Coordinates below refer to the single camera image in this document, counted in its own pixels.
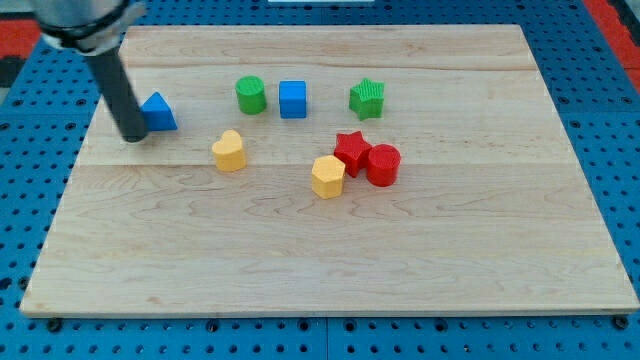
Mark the green star block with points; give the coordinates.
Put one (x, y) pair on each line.
(366, 99)

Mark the red cylinder block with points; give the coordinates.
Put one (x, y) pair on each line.
(382, 165)

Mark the green cylinder block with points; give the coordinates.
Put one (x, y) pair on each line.
(250, 93)

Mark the red star block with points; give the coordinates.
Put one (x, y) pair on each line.
(352, 149)

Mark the blue cube block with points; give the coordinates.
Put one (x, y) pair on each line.
(292, 96)

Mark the blue triangle block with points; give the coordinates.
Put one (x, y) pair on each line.
(157, 114)

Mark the yellow hexagon block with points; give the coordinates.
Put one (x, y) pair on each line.
(327, 177)

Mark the yellow heart block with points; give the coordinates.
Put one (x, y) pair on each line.
(228, 152)

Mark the light wooden board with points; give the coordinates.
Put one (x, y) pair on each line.
(490, 215)

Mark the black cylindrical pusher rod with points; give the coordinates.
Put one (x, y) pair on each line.
(114, 85)

